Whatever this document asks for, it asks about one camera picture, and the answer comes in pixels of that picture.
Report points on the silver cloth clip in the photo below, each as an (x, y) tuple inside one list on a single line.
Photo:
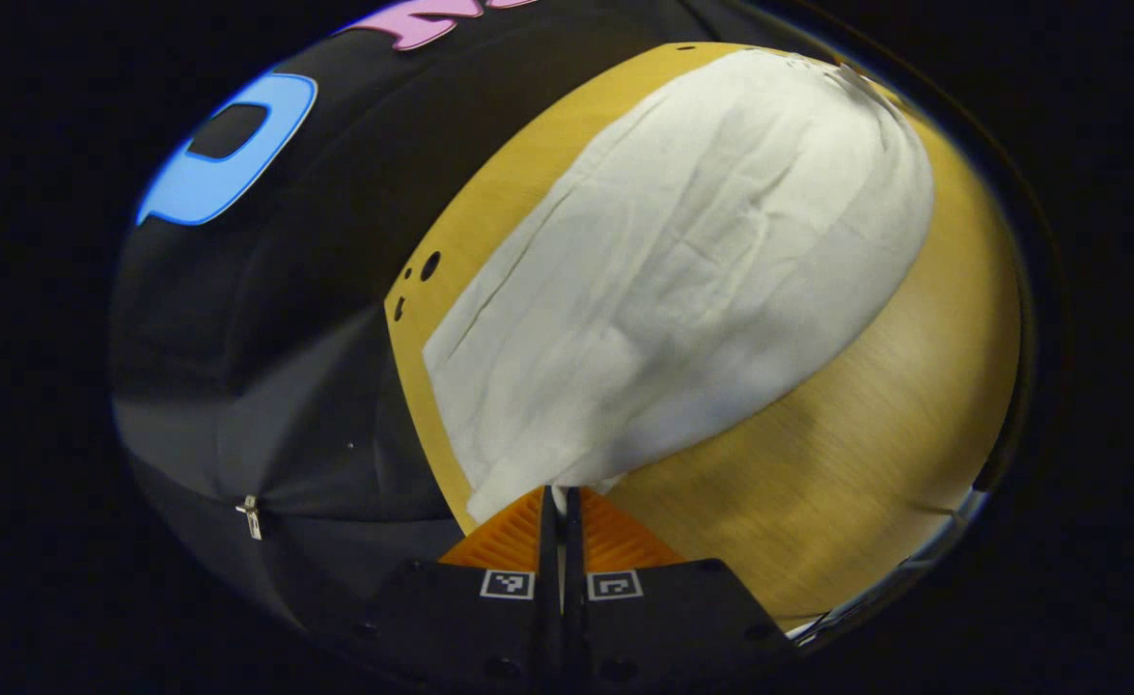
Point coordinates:
[(251, 518)]

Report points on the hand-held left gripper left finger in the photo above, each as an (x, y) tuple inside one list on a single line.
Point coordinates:
[(489, 627)]

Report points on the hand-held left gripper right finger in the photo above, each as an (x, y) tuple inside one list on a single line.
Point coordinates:
[(644, 627)]

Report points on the white jeans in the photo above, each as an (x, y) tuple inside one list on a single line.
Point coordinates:
[(682, 270)]

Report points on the black backdrop cloth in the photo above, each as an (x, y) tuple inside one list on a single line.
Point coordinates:
[(335, 290)]

